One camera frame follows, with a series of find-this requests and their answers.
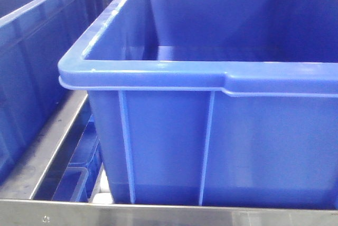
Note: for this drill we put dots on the blue bin below shelf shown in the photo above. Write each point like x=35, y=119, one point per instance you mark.
x=74, y=172

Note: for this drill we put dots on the large blue target crate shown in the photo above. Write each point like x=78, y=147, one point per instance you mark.
x=213, y=102

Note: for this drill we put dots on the blue crate on left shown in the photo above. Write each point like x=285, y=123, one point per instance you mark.
x=35, y=34

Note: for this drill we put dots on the steel shelf front rail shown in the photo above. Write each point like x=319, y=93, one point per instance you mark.
x=30, y=212

